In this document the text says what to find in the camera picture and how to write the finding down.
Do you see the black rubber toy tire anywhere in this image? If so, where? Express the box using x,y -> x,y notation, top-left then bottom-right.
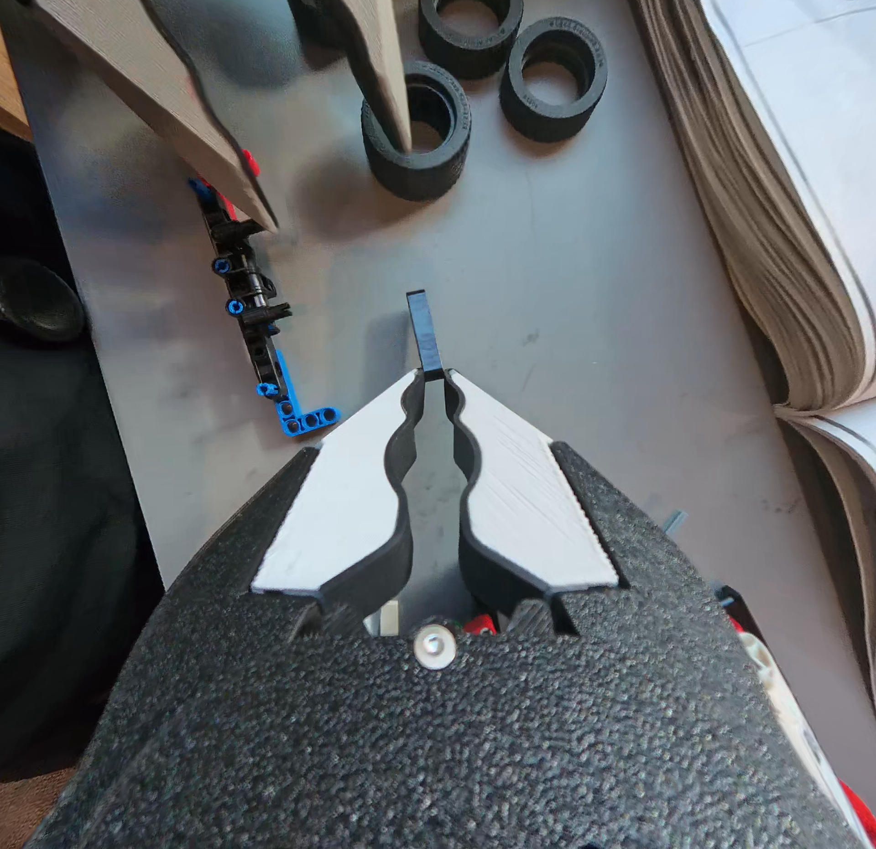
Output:
277,0 -> 357,50
500,17 -> 609,143
361,60 -> 472,201
419,0 -> 524,81

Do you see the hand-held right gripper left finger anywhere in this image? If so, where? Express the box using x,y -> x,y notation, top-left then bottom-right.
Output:
250,368 -> 424,598

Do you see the black lanyard with metal clip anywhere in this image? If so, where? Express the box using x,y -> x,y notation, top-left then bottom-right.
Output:
0,257 -> 88,345

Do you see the black straight beam piece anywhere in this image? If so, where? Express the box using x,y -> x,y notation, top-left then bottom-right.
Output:
406,289 -> 446,383

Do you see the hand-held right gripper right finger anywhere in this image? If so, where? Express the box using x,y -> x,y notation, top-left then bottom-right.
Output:
445,372 -> 620,593

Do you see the toy brick race car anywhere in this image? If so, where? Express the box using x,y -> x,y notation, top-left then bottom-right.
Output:
363,510 -> 876,849

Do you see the wooden box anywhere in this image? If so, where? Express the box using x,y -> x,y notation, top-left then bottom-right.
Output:
0,31 -> 34,141

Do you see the black beam brick assembly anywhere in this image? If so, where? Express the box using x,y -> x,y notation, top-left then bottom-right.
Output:
188,149 -> 342,439

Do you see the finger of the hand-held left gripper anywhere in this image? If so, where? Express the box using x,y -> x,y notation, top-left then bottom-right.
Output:
0,0 -> 280,235
325,0 -> 415,154

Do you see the instruction booklet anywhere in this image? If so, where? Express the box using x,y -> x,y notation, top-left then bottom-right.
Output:
619,0 -> 876,706

